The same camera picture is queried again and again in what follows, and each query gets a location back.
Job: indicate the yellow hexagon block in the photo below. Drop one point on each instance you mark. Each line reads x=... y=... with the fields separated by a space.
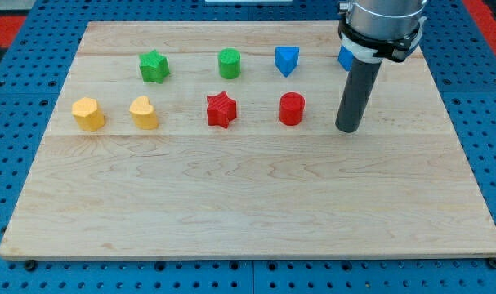
x=88 y=114

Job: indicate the yellow heart block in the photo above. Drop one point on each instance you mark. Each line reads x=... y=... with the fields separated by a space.
x=143 y=113

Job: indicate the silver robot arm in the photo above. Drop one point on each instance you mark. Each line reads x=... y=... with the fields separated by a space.
x=374 y=31

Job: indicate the blue triangle block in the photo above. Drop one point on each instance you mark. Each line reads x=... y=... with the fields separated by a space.
x=286 y=59

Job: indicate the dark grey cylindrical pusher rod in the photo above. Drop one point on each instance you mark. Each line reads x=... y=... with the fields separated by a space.
x=359 y=85

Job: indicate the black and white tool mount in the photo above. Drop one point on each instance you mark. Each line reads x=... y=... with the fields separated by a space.
x=372 y=51

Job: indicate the red star block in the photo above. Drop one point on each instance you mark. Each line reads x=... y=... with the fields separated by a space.
x=221 y=110

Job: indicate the green cylinder block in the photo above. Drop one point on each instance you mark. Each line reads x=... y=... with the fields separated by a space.
x=229 y=63

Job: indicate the wooden board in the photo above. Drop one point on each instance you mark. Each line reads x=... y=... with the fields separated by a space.
x=398 y=188

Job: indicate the red cylinder block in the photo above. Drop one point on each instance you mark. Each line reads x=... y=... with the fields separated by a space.
x=291 y=107

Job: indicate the blue cube block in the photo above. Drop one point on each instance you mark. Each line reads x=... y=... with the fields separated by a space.
x=345 y=58

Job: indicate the green star block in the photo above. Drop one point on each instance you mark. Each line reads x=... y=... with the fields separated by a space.
x=153 y=67

